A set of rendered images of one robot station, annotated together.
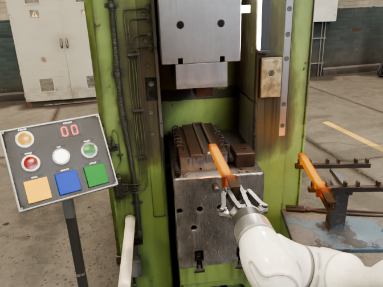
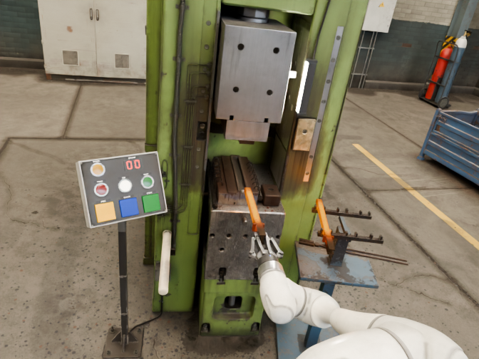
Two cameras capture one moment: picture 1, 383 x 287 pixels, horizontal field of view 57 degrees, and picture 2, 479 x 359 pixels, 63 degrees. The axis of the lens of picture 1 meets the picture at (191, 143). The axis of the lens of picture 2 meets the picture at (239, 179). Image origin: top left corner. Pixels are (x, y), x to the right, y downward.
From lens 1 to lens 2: 53 cm
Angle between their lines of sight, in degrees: 8
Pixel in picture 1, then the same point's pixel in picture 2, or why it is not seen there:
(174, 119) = (214, 148)
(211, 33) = (260, 100)
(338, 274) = (319, 308)
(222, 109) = (258, 145)
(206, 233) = (231, 254)
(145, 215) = (180, 231)
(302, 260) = (299, 297)
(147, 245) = (178, 256)
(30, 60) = (54, 28)
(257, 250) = (271, 288)
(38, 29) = not seen: outside the picture
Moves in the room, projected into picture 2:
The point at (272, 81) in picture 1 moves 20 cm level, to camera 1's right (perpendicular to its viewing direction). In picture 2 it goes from (304, 137) to (343, 142)
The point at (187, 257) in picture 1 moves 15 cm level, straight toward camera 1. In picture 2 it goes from (212, 271) to (212, 292)
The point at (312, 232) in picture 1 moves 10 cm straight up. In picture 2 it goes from (316, 264) to (320, 249)
